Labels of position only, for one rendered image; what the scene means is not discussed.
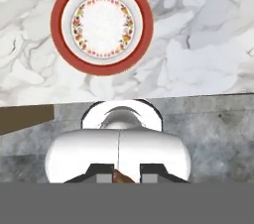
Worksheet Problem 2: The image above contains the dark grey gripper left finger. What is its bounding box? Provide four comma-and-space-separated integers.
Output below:
63, 163, 115, 184

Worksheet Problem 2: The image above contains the red rimmed floral plate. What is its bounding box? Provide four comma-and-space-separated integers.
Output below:
50, 0, 155, 77

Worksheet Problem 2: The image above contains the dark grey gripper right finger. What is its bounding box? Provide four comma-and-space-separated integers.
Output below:
140, 163, 191, 184

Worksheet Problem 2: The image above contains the white rounded black-edged object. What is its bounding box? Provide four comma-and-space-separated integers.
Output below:
44, 98, 192, 184

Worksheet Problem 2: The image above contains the small brown object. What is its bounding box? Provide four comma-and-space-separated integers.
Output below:
112, 169, 136, 184

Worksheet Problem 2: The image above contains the brown cupboard front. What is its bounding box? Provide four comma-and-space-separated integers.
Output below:
0, 103, 56, 136

